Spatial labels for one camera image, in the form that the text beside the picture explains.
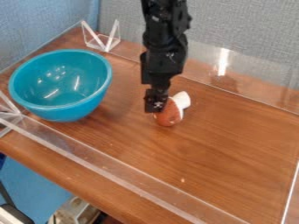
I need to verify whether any clear acrylic front barrier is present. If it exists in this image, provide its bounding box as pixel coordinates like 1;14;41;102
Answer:
0;91;248;224

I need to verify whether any clear acrylic back barrier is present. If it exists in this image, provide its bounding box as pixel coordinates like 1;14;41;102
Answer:
97;27;299;116

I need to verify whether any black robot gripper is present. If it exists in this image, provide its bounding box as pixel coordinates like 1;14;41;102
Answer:
140;31;188;113

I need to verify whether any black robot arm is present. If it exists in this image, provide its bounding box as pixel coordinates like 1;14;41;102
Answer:
140;0;192;113

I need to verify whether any white object under table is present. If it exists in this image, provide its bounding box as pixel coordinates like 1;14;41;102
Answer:
48;196;100;224

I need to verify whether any blue plastic bowl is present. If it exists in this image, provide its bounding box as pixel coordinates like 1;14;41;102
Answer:
8;49;113;123

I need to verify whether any clear acrylic barrier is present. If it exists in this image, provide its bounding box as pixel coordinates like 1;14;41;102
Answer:
97;27;299;116
0;91;248;224

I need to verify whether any plush brown white mushroom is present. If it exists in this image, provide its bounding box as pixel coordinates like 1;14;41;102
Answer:
154;91;192;127

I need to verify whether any clear acrylic corner bracket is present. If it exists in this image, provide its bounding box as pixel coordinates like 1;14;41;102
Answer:
80;20;120;53

